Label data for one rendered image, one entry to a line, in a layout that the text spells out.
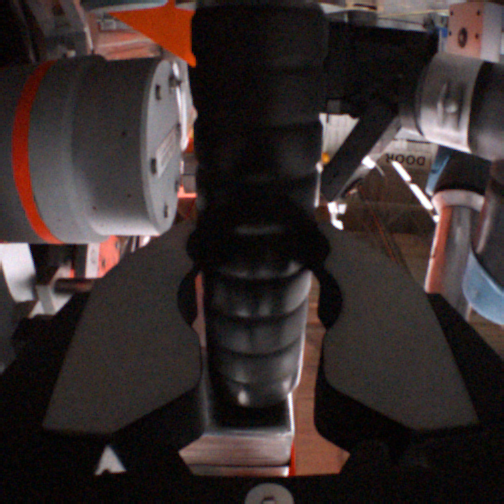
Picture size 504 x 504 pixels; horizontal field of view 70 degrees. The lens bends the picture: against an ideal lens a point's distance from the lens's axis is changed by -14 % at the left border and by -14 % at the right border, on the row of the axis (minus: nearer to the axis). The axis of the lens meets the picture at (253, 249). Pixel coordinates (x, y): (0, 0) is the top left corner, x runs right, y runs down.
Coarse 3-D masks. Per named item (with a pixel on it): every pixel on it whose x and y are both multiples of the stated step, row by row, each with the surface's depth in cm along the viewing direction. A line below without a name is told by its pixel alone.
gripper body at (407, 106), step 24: (336, 24) 29; (360, 24) 29; (336, 48) 30; (360, 48) 30; (384, 48) 29; (408, 48) 27; (432, 48) 28; (336, 72) 31; (360, 72) 31; (384, 72) 30; (408, 72) 27; (336, 96) 32; (360, 96) 32; (384, 96) 30; (408, 96) 27; (408, 120) 29
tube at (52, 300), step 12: (48, 276) 37; (60, 276) 39; (36, 288) 36; (48, 288) 36; (60, 288) 37; (72, 288) 37; (84, 288) 37; (48, 300) 37; (60, 300) 37; (48, 312) 37
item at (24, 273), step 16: (0, 256) 30; (16, 256) 33; (0, 272) 31; (16, 272) 33; (32, 272) 36; (0, 288) 32; (16, 288) 33; (32, 288) 36; (0, 304) 32; (16, 304) 33; (0, 320) 33; (0, 336) 34; (0, 352) 36
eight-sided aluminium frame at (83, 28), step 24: (48, 0) 39; (72, 0) 38; (48, 24) 41; (72, 24) 42; (96, 24) 45; (48, 48) 44; (72, 48) 45; (96, 48) 47; (48, 264) 49; (96, 264) 53
